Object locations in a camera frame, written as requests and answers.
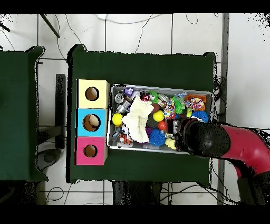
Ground cream waffle cloth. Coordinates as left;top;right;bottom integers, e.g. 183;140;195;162
121;95;155;143

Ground silver mesh bin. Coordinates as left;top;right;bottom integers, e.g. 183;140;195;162
106;83;214;155

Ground wooden box three holes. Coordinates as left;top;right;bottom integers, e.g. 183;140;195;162
74;79;111;166

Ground red black crushed can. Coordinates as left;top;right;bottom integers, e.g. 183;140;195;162
139;91;151;102

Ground plain yellow ball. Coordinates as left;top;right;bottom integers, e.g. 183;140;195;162
111;113;123;126

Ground dark can silver lid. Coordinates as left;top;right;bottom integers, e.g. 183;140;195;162
114;92;125;104

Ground yellow ball with seam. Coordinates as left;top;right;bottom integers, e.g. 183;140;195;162
152;110;165;122

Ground green spiky eyeball toy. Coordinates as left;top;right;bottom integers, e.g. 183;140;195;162
149;90;159;104

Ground blue spiky ball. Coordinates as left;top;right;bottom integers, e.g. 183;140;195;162
148;128;166;147

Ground colourful patterned cloth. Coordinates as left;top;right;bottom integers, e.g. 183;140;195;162
163;99;176;119
185;97;206;111

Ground yellow toy animal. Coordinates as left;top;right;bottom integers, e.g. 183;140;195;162
165;137;177;150

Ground blue spiky toy with eye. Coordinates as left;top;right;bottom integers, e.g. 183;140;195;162
190;110;209;123

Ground black upright panel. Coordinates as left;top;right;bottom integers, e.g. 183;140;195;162
55;73;66;150

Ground dark green side tablecloth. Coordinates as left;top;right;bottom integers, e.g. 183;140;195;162
0;45;49;182

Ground black rod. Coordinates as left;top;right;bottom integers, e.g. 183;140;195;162
39;13;61;39

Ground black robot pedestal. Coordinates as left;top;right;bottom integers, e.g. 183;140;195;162
111;180;164;205

